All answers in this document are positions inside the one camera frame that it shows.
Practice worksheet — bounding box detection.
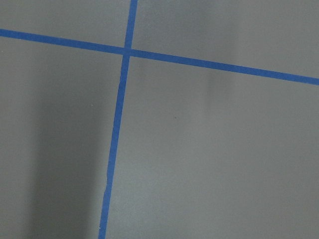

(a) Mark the brown paper table cover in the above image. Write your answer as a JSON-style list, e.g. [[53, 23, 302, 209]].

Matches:
[[0, 0, 319, 239]]

